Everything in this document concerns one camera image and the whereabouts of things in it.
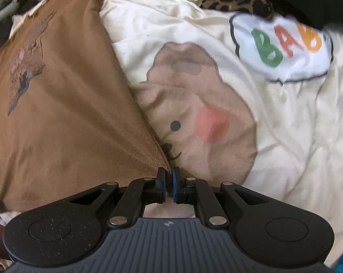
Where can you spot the cream bear printed blanket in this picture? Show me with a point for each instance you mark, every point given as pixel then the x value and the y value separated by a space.
pixel 288 119

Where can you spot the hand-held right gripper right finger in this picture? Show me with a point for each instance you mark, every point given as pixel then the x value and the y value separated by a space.
pixel 175 186

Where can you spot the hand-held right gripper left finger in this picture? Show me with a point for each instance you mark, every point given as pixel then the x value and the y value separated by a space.
pixel 161 186

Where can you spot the brown printed t-shirt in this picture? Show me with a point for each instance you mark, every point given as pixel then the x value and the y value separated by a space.
pixel 74 91

